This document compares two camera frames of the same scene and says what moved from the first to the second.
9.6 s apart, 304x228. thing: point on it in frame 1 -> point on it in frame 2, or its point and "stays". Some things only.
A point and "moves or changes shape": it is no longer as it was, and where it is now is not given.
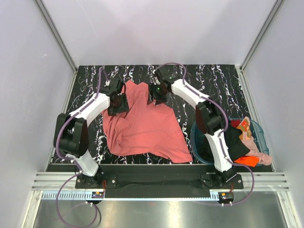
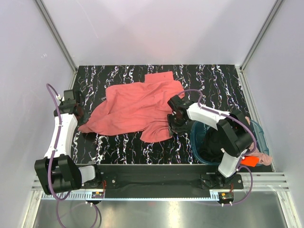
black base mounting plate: x=205 y=176 stays
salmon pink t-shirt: x=151 y=129 moves or changes shape
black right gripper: x=159 y=100 -> x=173 y=128
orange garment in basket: x=251 y=161 stays
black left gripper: x=123 y=108 -> x=82 y=109
